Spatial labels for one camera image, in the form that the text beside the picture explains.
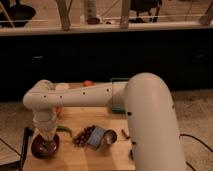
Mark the wooden block eraser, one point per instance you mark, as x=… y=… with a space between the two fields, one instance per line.
x=125 y=134

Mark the orange bowl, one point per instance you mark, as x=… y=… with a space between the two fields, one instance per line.
x=58 y=111

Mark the purple bowl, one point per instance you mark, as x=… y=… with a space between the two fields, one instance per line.
x=43 y=149

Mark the small orange fruit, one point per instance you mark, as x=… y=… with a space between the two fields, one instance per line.
x=87 y=83

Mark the green pepper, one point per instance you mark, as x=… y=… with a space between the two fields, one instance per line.
x=65 y=129

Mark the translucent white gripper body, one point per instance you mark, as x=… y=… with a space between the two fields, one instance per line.
x=46 y=123

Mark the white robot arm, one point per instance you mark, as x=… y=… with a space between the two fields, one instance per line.
x=147 y=103

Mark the bunch of red grapes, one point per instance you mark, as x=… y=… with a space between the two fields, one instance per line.
x=80 y=140

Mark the black chair frame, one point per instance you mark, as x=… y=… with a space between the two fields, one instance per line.
x=27 y=134

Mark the small metal cup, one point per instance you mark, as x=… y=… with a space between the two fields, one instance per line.
x=110 y=137

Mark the green dish rack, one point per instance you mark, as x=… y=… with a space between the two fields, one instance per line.
x=118 y=86

